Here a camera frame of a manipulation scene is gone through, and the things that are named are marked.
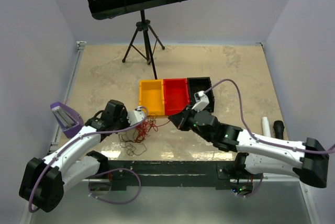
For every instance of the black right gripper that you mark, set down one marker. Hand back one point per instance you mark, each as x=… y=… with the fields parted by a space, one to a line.
x=180 y=120

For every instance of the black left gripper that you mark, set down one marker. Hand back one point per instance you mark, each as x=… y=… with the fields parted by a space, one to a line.
x=124 y=113

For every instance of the red plastic bin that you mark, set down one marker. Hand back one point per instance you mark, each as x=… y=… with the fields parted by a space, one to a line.
x=176 y=95

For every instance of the black plastic bin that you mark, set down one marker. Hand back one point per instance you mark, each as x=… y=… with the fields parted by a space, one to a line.
x=196 y=84

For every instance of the yellow plastic bin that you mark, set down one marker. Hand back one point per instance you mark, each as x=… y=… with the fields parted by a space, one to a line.
x=151 y=96

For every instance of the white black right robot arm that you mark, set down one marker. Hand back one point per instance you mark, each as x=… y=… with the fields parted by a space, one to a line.
x=305 y=160

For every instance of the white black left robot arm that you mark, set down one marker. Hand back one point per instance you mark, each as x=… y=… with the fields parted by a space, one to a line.
x=45 y=180

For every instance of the purple metronome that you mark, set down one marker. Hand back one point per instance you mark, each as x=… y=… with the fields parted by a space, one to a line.
x=69 y=120

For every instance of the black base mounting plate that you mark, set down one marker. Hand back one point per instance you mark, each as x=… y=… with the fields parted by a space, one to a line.
x=217 y=174

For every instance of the white microphone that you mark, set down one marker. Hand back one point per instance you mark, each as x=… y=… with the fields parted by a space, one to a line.
x=266 y=127

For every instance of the black microphone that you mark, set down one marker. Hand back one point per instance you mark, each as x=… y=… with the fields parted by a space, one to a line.
x=278 y=127

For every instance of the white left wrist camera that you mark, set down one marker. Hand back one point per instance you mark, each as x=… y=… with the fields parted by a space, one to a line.
x=136 y=116

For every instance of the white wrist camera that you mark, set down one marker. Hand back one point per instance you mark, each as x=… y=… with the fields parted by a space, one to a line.
x=201 y=101
x=136 y=116

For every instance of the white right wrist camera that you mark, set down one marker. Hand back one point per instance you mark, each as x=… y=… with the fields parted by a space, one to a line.
x=201 y=101

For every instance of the aluminium front rail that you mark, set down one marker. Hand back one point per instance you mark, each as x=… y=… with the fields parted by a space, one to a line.
x=288 y=179

